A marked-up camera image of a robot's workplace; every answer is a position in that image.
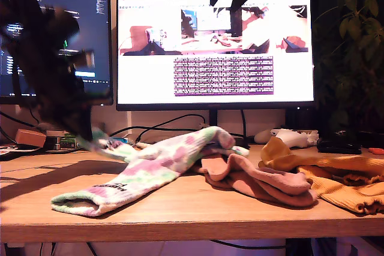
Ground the black pad with stickers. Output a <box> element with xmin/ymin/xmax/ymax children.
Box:
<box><xmin>0</xmin><ymin>143</ymin><xmax>43</xmax><ymax>161</ymax></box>

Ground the yellow ribbed frilly sock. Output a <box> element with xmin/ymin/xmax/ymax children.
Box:
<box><xmin>260</xmin><ymin>135</ymin><xmax>384</xmax><ymax>186</ymax></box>
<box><xmin>296</xmin><ymin>164</ymin><xmax>384</xmax><ymax>215</ymax></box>

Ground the black table leg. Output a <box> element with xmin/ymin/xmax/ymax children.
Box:
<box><xmin>284</xmin><ymin>237</ymin><xmax>314</xmax><ymax>256</ymax></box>

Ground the plain brown cardboard box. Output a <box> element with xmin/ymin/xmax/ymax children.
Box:
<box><xmin>14</xmin><ymin>129</ymin><xmax>47</xmax><ymax>149</ymax></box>

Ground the pink ankle sock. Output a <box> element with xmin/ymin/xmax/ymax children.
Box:
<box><xmin>200</xmin><ymin>152</ymin><xmax>311</xmax><ymax>197</ymax></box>
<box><xmin>205</xmin><ymin>174</ymin><xmax>318</xmax><ymax>208</ymax></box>

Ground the long black cable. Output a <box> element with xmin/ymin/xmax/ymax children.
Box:
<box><xmin>109</xmin><ymin>125</ymin><xmax>253</xmax><ymax>141</ymax></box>

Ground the white game controller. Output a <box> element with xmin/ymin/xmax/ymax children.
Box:
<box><xmin>271</xmin><ymin>128</ymin><xmax>319</xmax><ymax>149</ymax></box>

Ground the black monitor cable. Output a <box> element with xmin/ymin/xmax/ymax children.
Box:
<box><xmin>239</xmin><ymin>109</ymin><xmax>248</xmax><ymax>143</ymax></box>

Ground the tie-dye Hugging Face sock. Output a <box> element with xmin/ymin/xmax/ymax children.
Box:
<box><xmin>50</xmin><ymin>126</ymin><xmax>236</xmax><ymax>218</ymax></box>
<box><xmin>76</xmin><ymin>128</ymin><xmax>250</xmax><ymax>162</ymax></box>

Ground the black cable with plug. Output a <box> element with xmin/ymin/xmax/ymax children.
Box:
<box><xmin>134</xmin><ymin>113</ymin><xmax>208</xmax><ymax>144</ymax></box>

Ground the white screen computer monitor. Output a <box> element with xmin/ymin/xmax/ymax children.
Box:
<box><xmin>115</xmin><ymin>0</ymin><xmax>316</xmax><ymax>152</ymax></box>

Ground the black cable under table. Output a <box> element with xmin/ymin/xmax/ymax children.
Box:
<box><xmin>209</xmin><ymin>239</ymin><xmax>289</xmax><ymax>251</ymax></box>

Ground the dark code computer monitor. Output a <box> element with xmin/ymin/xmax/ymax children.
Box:
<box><xmin>0</xmin><ymin>0</ymin><xmax>114</xmax><ymax>107</ymax></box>

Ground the beige rounded device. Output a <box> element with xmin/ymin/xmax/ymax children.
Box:
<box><xmin>254</xmin><ymin>129</ymin><xmax>275</xmax><ymax>144</ymax></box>

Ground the black rounded case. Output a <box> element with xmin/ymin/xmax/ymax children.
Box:
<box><xmin>316</xmin><ymin>138</ymin><xmax>362</xmax><ymax>155</ymax></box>

